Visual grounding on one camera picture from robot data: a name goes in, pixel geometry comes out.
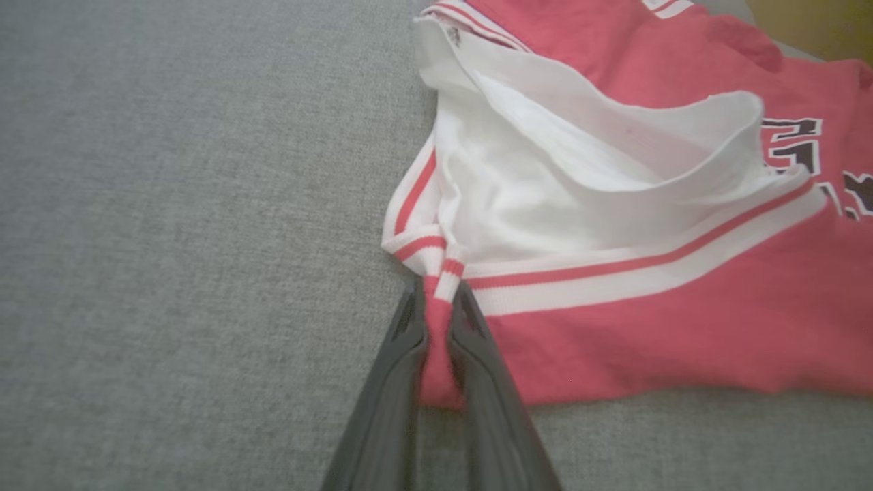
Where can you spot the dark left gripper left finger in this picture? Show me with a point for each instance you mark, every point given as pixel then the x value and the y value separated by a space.
pixel 382 436

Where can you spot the yellow cushion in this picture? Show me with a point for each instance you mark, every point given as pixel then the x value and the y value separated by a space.
pixel 818 27

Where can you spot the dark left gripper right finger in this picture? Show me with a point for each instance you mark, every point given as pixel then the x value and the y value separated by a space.
pixel 498 436

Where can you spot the red jersey with striped trim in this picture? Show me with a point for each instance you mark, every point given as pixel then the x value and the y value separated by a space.
pixel 682 327

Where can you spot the grey fabric sofa seat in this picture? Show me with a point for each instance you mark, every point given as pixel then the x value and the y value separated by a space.
pixel 191 239

